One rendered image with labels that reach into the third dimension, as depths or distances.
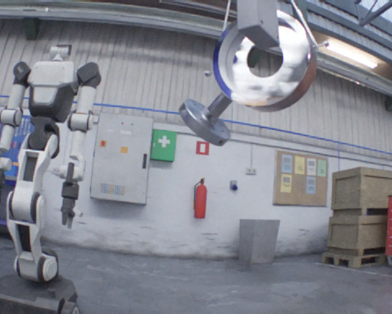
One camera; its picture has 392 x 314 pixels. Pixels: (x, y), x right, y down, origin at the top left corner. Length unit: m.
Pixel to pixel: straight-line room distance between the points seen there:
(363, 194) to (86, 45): 4.76
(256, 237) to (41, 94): 3.65
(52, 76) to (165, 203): 3.44
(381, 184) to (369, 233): 0.73
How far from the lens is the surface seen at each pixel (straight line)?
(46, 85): 1.64
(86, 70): 1.66
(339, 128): 6.51
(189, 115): 1.05
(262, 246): 4.64
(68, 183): 1.48
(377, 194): 4.51
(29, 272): 1.62
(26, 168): 1.58
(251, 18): 0.44
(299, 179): 5.61
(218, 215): 4.94
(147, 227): 4.70
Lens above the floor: 0.66
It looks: 10 degrees up
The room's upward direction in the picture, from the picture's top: 4 degrees clockwise
